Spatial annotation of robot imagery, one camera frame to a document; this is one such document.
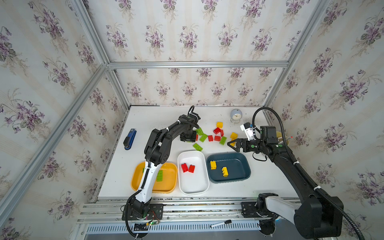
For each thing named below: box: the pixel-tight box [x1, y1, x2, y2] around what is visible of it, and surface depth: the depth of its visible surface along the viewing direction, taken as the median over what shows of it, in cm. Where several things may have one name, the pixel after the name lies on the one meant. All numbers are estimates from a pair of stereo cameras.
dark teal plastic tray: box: [207, 151, 251, 184], surface depth 88 cm
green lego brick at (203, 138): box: [199, 133, 208, 143], surface depth 103 cm
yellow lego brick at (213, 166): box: [210, 160, 217, 170], surface depth 88 cm
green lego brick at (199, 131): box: [196, 127, 204, 136], surface depth 106 cm
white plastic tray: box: [177, 150, 210, 195], surface depth 87 cm
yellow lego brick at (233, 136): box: [230, 132, 238, 141], surface depth 103 cm
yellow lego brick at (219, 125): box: [216, 122, 224, 129], surface depth 110 cm
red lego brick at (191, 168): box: [188, 164, 196, 173], surface depth 88 cm
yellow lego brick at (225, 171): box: [221, 166, 229, 178], surface depth 86 cm
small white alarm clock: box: [230, 108, 243, 124], surface depth 110 cm
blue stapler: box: [123, 128, 137, 151], surface depth 100 cm
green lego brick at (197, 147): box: [192, 143, 203, 152], surface depth 100 cm
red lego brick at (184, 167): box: [181, 163, 189, 173], surface depth 88 cm
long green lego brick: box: [156, 170, 163, 182], surface depth 85 cm
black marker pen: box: [210, 219, 232, 228], surface depth 72 cm
